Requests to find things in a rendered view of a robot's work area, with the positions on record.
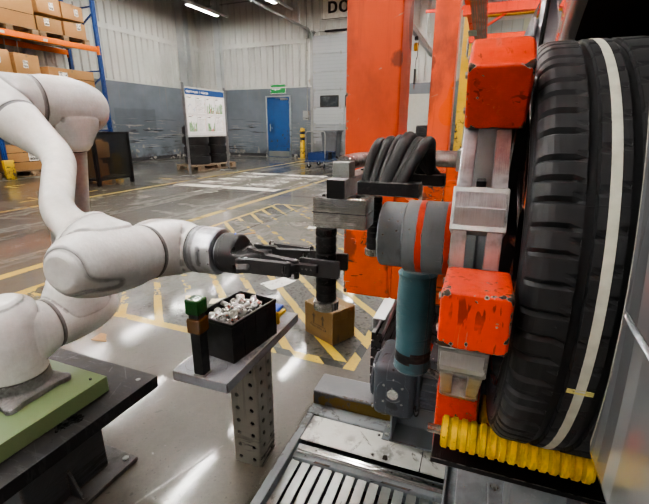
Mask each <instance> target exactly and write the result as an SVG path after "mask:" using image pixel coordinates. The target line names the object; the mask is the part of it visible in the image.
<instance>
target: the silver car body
mask: <svg viewBox="0 0 649 504"><path fill-rule="evenodd" d="M561 2H562V0H541V1H540V2H539V4H538V6H537V8H536V10H535V12H534V14H533V16H532V18H531V20H530V23H529V25H528V27H527V30H526V32H525V34H524V36H531V35H533V36H535V37H536V39H537V47H539V46H540V45H541V44H544V43H546V42H550V41H560V40H561V36H562V33H563V29H564V26H565V22H566V19H567V15H568V12H569V9H570V5H571V2H572V0H564V4H563V9H562V14H561V19H560V15H559V6H560V4H561ZM624 312H625V314H624V317H623V322H622V327H621V332H620V336H619V341H618V346H617V351H616V355H615V360H614V364H613V368H612V373H611V377H610V381H609V385H608V389H607V393H606V396H605V400H604V404H603V407H602V411H601V414H600V418H599V421H598V424H597V427H596V431H595V434H594V437H593V440H592V442H591V445H590V455H591V459H592V462H593V465H594V468H595V471H596V474H597V477H598V480H599V483H600V487H601V490H602V493H603V496H604V499H605V502H606V504H649V137H648V148H647V159H646V168H645V178H644V187H643V195H642V203H641V211H640V219H639V226H638V233H637V240H636V247H635V254H634V260H633V266H632V272H631V278H630V284H629V290H628V295H627V301H626V306H625V311H624Z"/></svg>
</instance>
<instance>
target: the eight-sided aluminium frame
mask: <svg viewBox="0 0 649 504"><path fill-rule="evenodd" d="M478 133H479V129H468V128H465V129H464V136H463V144H462V151H461V158H460V165H459V172H458V180H457V186H454V190H453V199H452V208H451V217H450V225H449V229H450V233H451V242H450V252H449V263H448V268H449V267H451V266H452V267H461V268H463V266H464V256H465V247H466V237H467V235H476V236H486V240H485V248H484V257H483V265H482V270H489V271H498V270H499V262H500V255H501V247H502V239H503V237H504V236H505V234H506V230H507V220H508V211H509V201H510V192H511V190H510V189H508V181H509V167H510V153H511V139H512V129H496V140H495V151H494V161H493V172H492V183H491V188H486V187H472V184H473V176H474V167H475V159H476V150H477V142H478ZM489 357H490V354H484V353H479V352H473V351H467V350H462V349H456V348H450V347H444V346H440V345H439V346H438V362H437V370H438V371H440V385H439V393H441V395H443V396H447V397H452V398H457V399H461V400H466V401H471V402H475V401H478V393H479V389H480V386H481V383H482V380H485V379H486V374H487V368H488V363H489Z"/></svg>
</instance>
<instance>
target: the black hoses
mask: <svg viewBox="0 0 649 504"><path fill-rule="evenodd" d="M445 184H446V173H440V171H439V170H438V169H437V168H436V141H435V139H434V138H433V137H432V136H426V137H425V138H423V137H420V136H417V134H416V133H414V132H412V131H409V132H405V133H404V134H403V135H402V134H399V135H397V136H396V137H395V136H393V135H392V136H388V137H386V138H383V137H381V138H377V139H376V140H375V141H374V143H373V144H372V146H371V148H370V150H369V153H368V156H367V159H366V162H365V166H364V170H363V175H362V180H360V181H357V194H358V195H371V196H388V197H405V198H419V197H420V196H421V194H422V186H432V187H444V186H445ZM486 184H487V178H477V182H476V187H486Z"/></svg>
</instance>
